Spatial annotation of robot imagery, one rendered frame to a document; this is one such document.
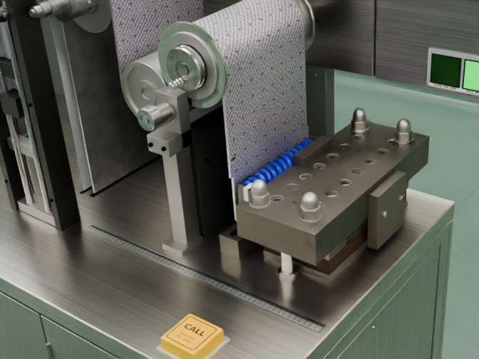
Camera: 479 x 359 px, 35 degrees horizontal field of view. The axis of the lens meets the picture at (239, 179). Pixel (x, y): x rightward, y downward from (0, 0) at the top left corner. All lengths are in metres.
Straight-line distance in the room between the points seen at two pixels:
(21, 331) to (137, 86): 0.54
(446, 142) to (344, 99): 0.71
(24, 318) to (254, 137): 0.56
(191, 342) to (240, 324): 0.10
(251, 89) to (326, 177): 0.21
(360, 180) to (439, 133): 2.52
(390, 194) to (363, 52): 0.28
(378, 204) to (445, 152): 2.37
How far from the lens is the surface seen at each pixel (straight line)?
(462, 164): 3.57
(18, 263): 1.46
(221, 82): 1.22
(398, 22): 1.39
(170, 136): 1.27
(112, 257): 1.41
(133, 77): 1.37
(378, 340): 1.40
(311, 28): 1.40
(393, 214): 1.38
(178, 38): 1.24
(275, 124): 1.37
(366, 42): 1.44
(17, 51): 1.37
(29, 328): 1.52
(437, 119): 3.98
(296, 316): 1.23
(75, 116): 1.57
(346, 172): 1.35
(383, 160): 1.39
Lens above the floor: 1.69
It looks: 29 degrees down
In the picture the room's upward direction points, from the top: 4 degrees counter-clockwise
